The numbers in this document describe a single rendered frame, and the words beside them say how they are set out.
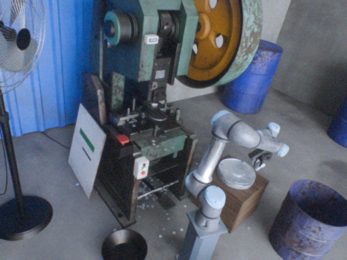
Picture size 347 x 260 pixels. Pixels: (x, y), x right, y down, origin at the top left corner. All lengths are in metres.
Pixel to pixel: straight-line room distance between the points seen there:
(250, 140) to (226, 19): 0.82
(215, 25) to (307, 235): 1.49
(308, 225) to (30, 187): 2.05
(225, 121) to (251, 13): 0.66
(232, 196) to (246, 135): 0.80
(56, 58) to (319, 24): 3.61
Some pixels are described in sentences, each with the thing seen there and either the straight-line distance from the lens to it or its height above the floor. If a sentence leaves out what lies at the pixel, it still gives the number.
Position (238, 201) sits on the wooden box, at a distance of 2.13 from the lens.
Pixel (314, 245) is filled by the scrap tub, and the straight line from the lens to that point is 2.23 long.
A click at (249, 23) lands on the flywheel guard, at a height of 1.46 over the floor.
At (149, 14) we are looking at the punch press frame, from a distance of 1.63.
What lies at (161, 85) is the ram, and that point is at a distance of 1.90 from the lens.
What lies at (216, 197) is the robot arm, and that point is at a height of 0.67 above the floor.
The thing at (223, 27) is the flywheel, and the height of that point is 1.38.
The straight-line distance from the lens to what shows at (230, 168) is 2.27.
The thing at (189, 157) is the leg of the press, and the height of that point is 0.45.
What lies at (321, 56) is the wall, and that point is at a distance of 4.84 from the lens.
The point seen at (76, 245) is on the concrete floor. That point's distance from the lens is 2.14.
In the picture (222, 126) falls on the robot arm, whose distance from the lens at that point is 1.46.
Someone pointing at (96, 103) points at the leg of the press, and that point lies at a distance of 2.14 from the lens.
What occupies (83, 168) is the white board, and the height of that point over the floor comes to 0.16.
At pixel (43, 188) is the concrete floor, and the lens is 2.53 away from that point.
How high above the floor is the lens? 1.75
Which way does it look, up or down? 33 degrees down
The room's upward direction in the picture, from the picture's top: 11 degrees clockwise
